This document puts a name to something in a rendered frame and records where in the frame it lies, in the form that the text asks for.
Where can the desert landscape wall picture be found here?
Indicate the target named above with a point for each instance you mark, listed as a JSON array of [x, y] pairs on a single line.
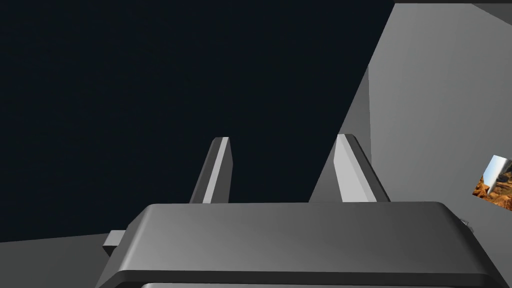
[[496, 184]]

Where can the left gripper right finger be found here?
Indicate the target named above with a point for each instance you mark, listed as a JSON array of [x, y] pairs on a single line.
[[356, 176]]

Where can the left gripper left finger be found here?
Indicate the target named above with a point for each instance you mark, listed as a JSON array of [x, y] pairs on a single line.
[[214, 176]]

